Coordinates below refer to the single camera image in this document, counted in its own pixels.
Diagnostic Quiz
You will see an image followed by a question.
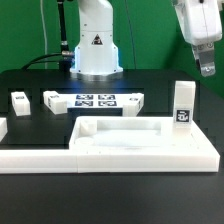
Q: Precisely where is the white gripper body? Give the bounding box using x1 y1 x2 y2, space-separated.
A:
171 0 222 46

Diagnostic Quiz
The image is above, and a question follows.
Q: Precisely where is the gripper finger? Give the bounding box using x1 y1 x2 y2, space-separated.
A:
192 43 216 77

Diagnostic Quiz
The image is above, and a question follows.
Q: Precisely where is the white desk tabletop tray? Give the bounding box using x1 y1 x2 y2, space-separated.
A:
69 116 220 172

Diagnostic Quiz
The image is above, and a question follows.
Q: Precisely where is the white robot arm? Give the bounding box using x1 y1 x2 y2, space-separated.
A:
70 0 224 81

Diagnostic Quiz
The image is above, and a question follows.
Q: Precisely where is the fiducial marker sheet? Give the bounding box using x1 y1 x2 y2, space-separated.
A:
65 94 128 108

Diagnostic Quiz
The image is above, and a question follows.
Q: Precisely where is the black pole with clamp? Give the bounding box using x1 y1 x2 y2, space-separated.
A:
57 0 69 72

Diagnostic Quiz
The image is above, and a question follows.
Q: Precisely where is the white block at left edge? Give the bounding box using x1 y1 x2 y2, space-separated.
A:
0 118 8 142

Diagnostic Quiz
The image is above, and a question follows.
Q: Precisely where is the white L-shaped fence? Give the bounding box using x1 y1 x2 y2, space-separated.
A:
0 149 78 174

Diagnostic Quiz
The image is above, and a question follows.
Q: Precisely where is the black cable bundle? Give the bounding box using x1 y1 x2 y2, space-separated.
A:
20 51 76 71

